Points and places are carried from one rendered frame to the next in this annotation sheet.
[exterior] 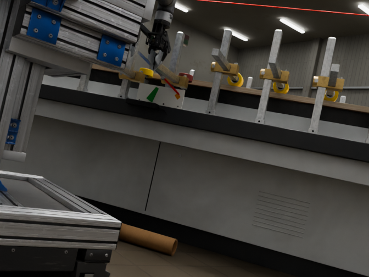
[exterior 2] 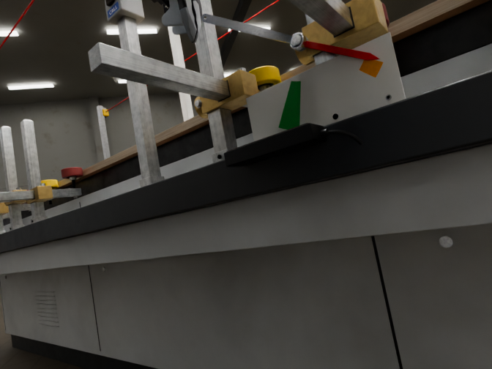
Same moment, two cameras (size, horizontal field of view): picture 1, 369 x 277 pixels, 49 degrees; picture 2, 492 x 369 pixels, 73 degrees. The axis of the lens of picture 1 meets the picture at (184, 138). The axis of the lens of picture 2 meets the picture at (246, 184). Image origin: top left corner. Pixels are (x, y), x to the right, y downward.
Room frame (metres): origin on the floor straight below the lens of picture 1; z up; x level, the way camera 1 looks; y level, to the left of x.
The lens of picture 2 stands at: (1.57, 0.12, 0.59)
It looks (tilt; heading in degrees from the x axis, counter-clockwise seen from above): 5 degrees up; 19
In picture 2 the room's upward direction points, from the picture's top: 10 degrees counter-clockwise
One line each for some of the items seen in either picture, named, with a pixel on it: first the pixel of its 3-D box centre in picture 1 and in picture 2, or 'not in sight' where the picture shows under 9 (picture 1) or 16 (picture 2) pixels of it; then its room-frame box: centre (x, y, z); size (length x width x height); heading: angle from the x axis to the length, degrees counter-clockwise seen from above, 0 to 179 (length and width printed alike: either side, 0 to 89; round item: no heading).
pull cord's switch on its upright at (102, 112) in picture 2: not in sight; (110, 164); (3.98, 2.22, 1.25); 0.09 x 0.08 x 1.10; 72
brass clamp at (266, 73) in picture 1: (274, 76); not in sight; (1.96, -0.36, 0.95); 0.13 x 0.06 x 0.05; 72
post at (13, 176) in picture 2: not in sight; (11, 179); (2.59, 1.56, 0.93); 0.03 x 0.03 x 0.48; 72
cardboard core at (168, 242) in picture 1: (145, 238); not in sight; (2.00, 0.08, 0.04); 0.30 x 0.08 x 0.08; 72
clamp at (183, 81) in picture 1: (174, 81); (338, 34); (2.12, 0.11, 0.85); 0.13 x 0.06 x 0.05; 72
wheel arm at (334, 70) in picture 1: (332, 82); not in sight; (1.84, -0.60, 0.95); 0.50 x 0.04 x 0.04; 162
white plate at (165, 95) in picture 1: (160, 95); (312, 99); (2.11, 0.17, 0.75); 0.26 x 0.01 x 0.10; 72
